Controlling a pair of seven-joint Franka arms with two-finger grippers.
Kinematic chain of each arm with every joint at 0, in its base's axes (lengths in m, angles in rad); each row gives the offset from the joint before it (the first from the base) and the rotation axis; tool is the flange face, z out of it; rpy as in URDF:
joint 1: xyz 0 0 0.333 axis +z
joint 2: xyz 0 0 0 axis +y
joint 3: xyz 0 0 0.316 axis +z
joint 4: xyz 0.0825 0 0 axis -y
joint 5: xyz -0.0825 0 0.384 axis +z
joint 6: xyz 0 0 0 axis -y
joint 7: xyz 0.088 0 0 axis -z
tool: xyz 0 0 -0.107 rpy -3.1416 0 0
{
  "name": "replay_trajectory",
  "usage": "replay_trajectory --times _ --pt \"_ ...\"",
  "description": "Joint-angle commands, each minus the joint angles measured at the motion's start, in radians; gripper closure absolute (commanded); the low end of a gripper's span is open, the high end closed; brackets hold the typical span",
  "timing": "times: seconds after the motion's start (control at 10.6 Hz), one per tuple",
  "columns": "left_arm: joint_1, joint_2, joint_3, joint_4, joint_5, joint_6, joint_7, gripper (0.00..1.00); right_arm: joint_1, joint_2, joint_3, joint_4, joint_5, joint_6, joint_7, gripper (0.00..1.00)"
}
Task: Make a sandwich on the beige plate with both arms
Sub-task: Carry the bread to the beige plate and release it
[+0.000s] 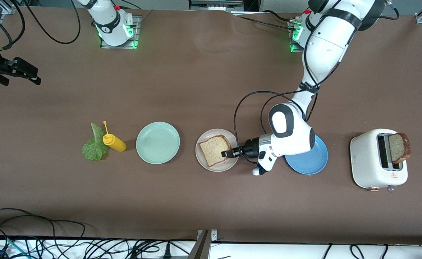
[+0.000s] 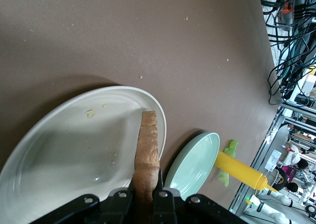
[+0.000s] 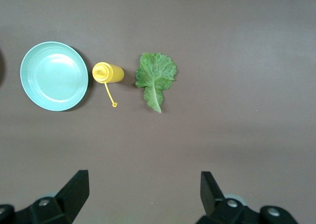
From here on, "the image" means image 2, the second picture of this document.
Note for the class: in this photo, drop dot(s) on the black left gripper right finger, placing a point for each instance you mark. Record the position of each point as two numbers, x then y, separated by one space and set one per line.
164 209

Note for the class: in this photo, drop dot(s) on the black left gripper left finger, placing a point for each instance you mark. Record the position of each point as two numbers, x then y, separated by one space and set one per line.
122 206

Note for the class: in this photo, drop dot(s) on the light crust bread slice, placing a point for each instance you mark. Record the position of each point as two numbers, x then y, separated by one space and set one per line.
148 147

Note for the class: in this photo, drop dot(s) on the yellow mustard squeeze bottle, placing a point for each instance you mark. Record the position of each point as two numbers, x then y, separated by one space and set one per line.
237 169

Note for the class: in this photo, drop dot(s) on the green lettuce leaf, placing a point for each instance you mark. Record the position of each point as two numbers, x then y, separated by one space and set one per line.
230 147

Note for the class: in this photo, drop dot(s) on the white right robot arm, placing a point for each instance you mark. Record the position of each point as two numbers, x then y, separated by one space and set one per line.
256 206

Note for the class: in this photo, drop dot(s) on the mint green plate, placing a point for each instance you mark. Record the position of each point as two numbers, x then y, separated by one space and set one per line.
195 164

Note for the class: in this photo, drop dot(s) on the beige plate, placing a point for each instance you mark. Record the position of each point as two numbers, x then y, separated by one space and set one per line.
74 147

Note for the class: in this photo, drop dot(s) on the grey orange power connector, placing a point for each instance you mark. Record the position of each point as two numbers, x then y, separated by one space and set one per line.
287 13

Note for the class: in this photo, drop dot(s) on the aluminium frame rail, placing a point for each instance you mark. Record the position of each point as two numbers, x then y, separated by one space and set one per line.
259 154

